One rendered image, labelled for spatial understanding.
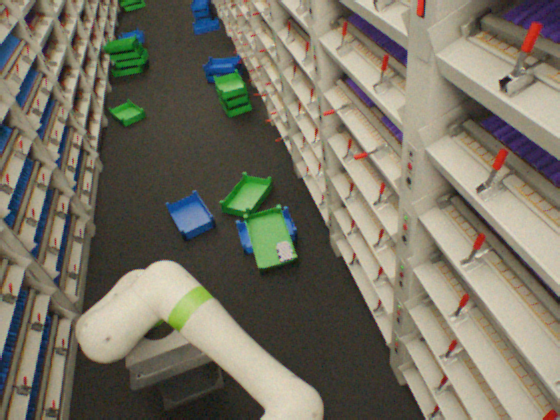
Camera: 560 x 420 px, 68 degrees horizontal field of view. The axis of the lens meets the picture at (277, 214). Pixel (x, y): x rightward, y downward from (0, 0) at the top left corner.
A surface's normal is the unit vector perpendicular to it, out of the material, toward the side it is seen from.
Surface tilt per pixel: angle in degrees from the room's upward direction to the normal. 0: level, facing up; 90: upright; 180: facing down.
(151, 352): 2
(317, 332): 0
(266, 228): 25
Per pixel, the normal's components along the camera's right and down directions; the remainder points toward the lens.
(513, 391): -0.50, -0.57
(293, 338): -0.15, -0.73
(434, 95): 0.25, 0.63
